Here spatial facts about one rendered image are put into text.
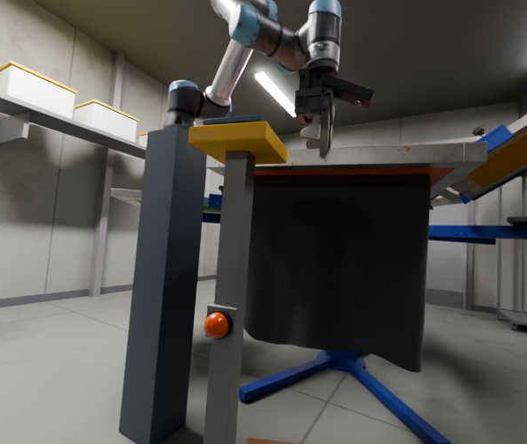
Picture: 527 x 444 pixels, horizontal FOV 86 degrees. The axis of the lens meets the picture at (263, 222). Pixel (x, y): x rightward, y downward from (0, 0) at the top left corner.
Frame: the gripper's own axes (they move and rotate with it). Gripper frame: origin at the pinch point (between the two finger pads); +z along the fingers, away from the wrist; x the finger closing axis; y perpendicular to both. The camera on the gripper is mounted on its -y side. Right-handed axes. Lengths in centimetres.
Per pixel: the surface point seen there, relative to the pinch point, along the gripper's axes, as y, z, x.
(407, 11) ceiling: -42, -197, -206
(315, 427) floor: 6, 98, -65
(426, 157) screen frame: -19.4, 1.7, 2.0
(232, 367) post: 10.1, 39.8, 21.0
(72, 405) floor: 108, 98, -35
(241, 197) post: 10.7, 13.3, 21.2
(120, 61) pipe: 275, -185, -190
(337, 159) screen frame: -2.5, 1.8, 2.0
